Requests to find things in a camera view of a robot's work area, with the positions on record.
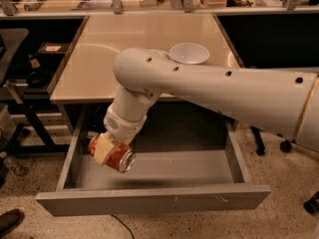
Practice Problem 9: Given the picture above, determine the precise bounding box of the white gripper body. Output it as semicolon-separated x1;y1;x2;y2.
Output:
104;105;147;145

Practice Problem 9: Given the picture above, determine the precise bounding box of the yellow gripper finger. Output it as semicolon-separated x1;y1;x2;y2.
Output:
94;132;120;165

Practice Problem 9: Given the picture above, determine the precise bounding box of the red coke can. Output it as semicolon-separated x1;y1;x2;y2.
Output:
88;135;136;173

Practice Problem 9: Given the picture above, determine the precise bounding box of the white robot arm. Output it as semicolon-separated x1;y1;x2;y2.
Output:
90;48;319;171

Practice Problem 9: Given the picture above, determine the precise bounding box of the grey cabinet with beige top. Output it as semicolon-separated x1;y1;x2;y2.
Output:
48;11;243;130

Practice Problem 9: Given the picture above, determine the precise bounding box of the grey open drawer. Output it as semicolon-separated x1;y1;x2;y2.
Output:
36;113;270;216

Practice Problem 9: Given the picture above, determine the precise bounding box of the plastic bottle on floor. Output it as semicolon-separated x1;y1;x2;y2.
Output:
0;151;26;176

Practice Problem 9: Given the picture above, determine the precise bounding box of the white bowl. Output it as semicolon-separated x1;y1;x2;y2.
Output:
169;43;210;65

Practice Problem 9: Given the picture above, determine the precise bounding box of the grey chair at left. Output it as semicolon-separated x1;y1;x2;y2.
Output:
0;28;29;88

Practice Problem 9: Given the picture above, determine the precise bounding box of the black office chair base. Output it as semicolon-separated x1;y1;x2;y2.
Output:
279;139;319;215

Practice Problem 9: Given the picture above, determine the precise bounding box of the black floor cable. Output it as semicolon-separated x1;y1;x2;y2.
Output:
110;214;137;239

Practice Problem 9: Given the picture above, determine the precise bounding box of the black side table frame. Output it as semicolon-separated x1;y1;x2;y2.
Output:
3;80;71;156

